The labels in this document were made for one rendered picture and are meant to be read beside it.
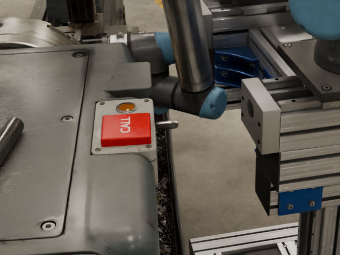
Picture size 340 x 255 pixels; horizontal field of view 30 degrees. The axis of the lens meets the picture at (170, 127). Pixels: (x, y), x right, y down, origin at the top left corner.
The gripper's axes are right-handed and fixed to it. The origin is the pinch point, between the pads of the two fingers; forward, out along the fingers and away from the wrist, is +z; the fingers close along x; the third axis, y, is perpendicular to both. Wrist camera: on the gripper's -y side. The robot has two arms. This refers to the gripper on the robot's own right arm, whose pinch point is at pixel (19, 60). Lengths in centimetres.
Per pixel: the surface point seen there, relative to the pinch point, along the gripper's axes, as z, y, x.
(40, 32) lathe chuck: -9.6, -21.6, 14.7
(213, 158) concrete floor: -55, 120, -108
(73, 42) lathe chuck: -14.9, -18.5, 11.0
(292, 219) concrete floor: -82, 71, -108
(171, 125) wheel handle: -34, 33, -38
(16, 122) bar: -13, -65, 20
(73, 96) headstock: -19, -55, 18
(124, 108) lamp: -26, -60, 18
